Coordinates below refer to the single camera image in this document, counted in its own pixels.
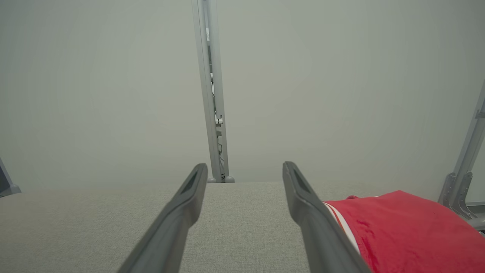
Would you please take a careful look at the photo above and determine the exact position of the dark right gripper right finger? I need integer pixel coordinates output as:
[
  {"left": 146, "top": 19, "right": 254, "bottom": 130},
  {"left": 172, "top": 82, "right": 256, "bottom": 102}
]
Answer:
[{"left": 282, "top": 161, "right": 372, "bottom": 273}]

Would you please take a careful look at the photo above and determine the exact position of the grey metal post with bracket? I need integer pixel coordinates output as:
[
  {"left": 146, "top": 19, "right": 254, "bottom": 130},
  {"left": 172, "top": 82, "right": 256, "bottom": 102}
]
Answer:
[{"left": 438, "top": 80, "right": 485, "bottom": 232}]

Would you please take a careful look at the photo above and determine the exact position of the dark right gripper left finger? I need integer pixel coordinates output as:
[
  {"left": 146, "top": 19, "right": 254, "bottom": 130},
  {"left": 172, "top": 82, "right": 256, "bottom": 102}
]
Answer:
[{"left": 117, "top": 163, "right": 208, "bottom": 273}]

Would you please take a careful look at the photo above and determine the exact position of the dark grey stand foot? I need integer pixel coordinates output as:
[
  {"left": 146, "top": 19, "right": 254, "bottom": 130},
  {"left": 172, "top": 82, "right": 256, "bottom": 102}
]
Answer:
[{"left": 0, "top": 157, "right": 21, "bottom": 198}]

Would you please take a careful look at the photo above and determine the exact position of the grey metal stand post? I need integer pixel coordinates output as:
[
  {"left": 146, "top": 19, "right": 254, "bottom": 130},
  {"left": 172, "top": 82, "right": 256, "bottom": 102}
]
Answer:
[{"left": 191, "top": 0, "right": 235, "bottom": 184}]

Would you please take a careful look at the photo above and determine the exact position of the red and white basketball jersey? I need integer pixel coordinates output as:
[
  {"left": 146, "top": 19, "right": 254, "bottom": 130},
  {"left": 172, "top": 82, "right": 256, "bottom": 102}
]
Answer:
[{"left": 323, "top": 190, "right": 485, "bottom": 273}]

